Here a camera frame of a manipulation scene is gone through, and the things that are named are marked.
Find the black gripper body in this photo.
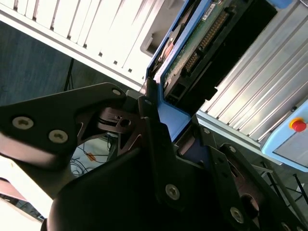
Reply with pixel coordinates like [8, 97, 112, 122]
[40, 147, 231, 231]

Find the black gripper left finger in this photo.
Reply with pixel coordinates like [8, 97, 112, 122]
[0, 78, 180, 210]

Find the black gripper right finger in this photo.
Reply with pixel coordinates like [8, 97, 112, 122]
[190, 116, 308, 231]

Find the hard disk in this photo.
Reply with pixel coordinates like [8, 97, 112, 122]
[141, 0, 293, 169]

